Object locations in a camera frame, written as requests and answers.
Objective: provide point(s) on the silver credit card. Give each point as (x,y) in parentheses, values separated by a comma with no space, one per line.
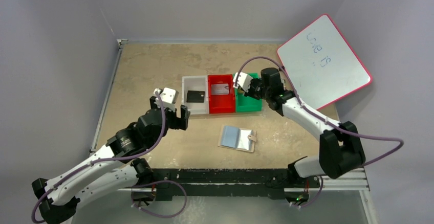
(220,89)

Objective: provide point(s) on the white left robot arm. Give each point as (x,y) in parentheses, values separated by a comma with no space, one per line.
(118,164)

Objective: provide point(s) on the red plastic bin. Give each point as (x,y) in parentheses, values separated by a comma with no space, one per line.
(221,104)

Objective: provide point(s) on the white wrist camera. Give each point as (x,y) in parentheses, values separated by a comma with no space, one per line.
(167,97)
(242,81)

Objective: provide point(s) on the beige card holder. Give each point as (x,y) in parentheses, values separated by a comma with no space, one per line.
(236,138)

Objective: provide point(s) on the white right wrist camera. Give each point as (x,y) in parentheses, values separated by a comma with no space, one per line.
(242,81)

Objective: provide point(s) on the pink framed whiteboard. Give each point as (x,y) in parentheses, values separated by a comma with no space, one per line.
(322,65)

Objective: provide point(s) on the black credit card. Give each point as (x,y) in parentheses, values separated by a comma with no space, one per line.
(195,96)

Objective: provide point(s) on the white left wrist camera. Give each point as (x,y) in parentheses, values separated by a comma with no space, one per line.
(167,97)

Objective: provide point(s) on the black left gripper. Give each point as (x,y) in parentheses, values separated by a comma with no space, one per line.
(178,122)

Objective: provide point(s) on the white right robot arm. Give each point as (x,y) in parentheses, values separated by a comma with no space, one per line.
(340,149)

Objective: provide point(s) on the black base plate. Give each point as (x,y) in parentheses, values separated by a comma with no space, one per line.
(274,183)

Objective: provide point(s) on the aluminium frame rail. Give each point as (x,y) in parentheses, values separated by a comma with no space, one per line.
(354,180)

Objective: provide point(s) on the green plastic bin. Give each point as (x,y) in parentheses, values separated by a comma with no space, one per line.
(246,104)

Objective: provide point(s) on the white plastic bin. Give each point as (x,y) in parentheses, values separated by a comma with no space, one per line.
(195,83)

